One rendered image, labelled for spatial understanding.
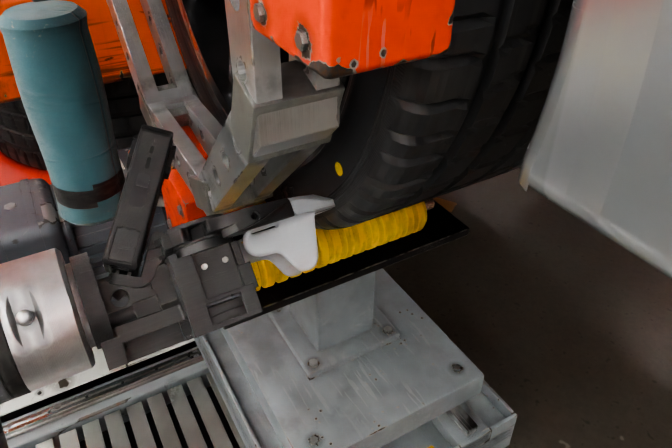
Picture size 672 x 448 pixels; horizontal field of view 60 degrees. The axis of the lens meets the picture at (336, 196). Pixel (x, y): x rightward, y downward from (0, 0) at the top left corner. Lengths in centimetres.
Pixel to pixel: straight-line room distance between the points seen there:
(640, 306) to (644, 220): 118
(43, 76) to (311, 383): 53
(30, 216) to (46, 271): 56
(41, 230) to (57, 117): 29
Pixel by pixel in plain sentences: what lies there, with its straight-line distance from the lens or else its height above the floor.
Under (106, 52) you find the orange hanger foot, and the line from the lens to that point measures 108.
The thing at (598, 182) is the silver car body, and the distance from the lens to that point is 30.
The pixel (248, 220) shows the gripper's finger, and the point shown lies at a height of 67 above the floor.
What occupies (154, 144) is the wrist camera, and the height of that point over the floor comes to 71.
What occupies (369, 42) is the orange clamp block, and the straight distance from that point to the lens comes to 28.
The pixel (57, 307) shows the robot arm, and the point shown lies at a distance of 42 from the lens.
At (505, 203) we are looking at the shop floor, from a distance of 168.
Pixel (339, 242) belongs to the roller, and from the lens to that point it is 64.
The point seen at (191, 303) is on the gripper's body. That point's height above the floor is 63.
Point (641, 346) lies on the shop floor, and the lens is 138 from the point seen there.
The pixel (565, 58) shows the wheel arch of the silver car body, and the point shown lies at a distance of 30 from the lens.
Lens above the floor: 92
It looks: 34 degrees down
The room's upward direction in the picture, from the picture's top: straight up
